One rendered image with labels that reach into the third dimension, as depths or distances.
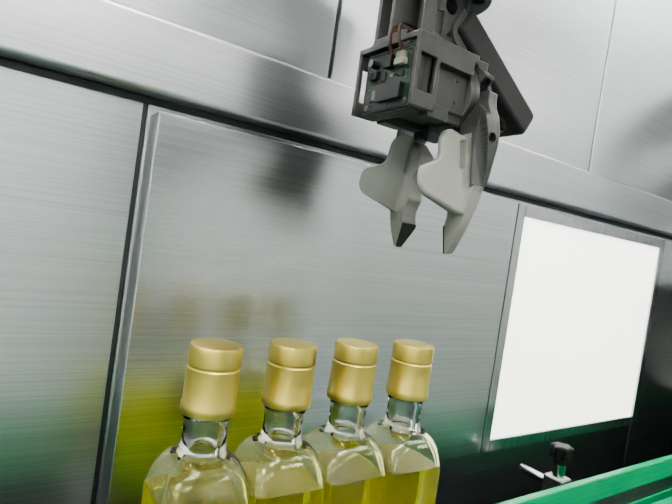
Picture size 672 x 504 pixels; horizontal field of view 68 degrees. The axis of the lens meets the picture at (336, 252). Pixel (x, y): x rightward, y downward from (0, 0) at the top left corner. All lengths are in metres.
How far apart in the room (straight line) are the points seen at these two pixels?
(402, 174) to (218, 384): 0.23
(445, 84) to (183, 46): 0.22
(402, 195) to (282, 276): 0.14
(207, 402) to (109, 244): 0.19
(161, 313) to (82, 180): 0.12
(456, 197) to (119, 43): 0.28
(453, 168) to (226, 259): 0.21
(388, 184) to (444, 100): 0.09
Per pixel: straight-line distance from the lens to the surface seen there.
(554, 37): 0.84
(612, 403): 1.03
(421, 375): 0.42
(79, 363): 0.48
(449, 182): 0.39
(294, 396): 0.36
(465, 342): 0.67
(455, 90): 0.40
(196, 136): 0.45
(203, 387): 0.33
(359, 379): 0.39
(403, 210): 0.44
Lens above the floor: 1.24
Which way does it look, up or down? 2 degrees down
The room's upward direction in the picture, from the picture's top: 8 degrees clockwise
